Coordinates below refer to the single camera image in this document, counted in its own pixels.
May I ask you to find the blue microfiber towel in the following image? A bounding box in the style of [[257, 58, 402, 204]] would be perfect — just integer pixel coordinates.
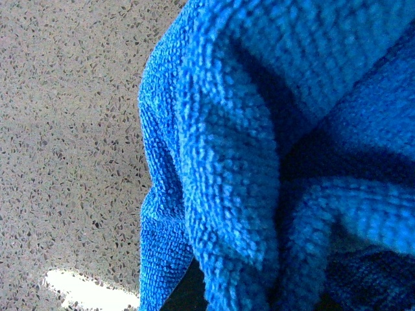
[[138, 1, 414, 310]]

